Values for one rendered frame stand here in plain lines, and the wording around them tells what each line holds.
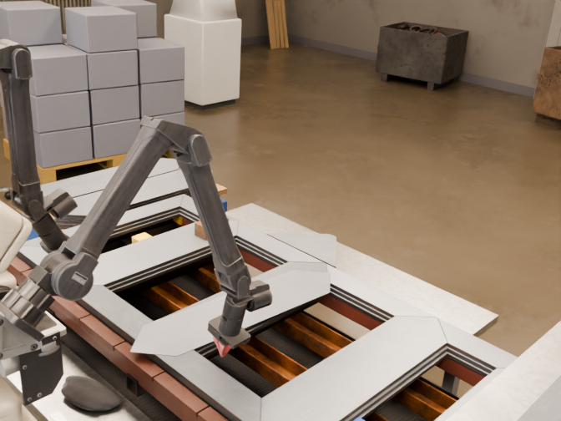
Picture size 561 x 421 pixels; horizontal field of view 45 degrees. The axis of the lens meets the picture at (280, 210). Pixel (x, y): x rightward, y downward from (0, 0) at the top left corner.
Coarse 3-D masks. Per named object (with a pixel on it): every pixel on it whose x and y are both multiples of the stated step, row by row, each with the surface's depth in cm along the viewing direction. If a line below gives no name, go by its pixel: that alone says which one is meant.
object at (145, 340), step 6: (144, 330) 188; (138, 336) 185; (144, 336) 185; (150, 336) 185; (138, 342) 182; (144, 342) 182; (150, 342) 182; (156, 342) 182; (162, 342) 183; (144, 348) 180; (150, 348) 180; (156, 348) 180; (162, 348) 180; (168, 348) 180; (156, 354) 178; (162, 354) 178; (168, 354) 178; (174, 354) 178
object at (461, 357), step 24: (168, 216) 263; (192, 216) 262; (240, 240) 245; (168, 264) 226; (288, 264) 228; (312, 264) 229; (120, 288) 212; (336, 288) 216; (96, 312) 196; (288, 312) 205; (384, 312) 205; (120, 336) 189; (432, 360) 186; (456, 360) 188; (480, 360) 184; (192, 384) 168; (408, 384) 177; (216, 408) 163; (360, 408) 164
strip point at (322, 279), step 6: (294, 270) 224; (300, 270) 224; (306, 276) 221; (312, 276) 221; (318, 276) 221; (324, 276) 221; (330, 276) 221; (318, 282) 217; (324, 282) 218; (330, 282) 218; (324, 288) 214
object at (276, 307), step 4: (272, 300) 206; (276, 300) 206; (272, 304) 204; (276, 304) 204; (280, 304) 204; (284, 304) 204; (260, 308) 201; (264, 308) 201; (268, 308) 202; (272, 308) 202; (276, 308) 202; (280, 308) 202; (284, 308) 202; (288, 308) 202; (268, 312) 200; (272, 312) 200; (276, 312) 200; (280, 312) 200; (272, 316) 198
